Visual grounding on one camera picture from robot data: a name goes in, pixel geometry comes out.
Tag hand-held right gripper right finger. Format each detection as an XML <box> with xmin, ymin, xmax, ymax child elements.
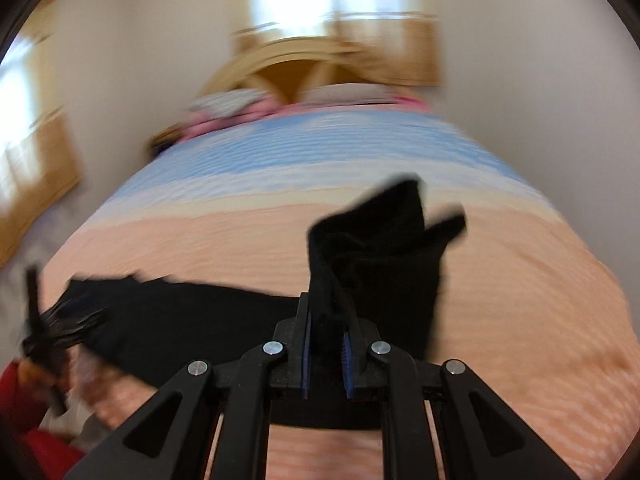
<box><xmin>341</xmin><ymin>317</ymin><xmax>581</xmax><ymax>480</ymax></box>

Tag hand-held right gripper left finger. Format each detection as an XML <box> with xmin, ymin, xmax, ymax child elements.
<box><xmin>65</xmin><ymin>292</ymin><xmax>313</xmax><ymax>480</ymax></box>

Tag black pants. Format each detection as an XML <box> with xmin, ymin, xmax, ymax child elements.
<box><xmin>62</xmin><ymin>175</ymin><xmax>468</xmax><ymax>431</ymax></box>

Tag person's red clothing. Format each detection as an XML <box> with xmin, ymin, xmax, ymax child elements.
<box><xmin>0</xmin><ymin>360</ymin><xmax>86</xmax><ymax>480</ymax></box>

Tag beige floral window curtain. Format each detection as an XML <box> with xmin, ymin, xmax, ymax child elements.
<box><xmin>0</xmin><ymin>0</ymin><xmax>83</xmax><ymax>266</ymax></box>
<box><xmin>232</xmin><ymin>0</ymin><xmax>443</xmax><ymax>88</ymax></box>

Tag polka dot bed quilt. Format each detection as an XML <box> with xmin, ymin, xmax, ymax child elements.
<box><xmin>37</xmin><ymin>102</ymin><xmax>633</xmax><ymax>480</ymax></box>

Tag pink folded blanket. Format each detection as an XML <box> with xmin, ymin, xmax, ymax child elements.
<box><xmin>177</xmin><ymin>97</ymin><xmax>286</xmax><ymax>141</ymax></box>

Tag striped pillow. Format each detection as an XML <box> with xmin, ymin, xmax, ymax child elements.
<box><xmin>300</xmin><ymin>82</ymin><xmax>401</xmax><ymax>106</ymax></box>

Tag grey patterned pillow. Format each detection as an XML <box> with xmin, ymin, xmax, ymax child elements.
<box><xmin>187</xmin><ymin>89</ymin><xmax>266</xmax><ymax>118</ymax></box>

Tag wooden bed headboard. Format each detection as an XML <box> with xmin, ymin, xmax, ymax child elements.
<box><xmin>200</xmin><ymin>37</ymin><xmax>371</xmax><ymax>106</ymax></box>

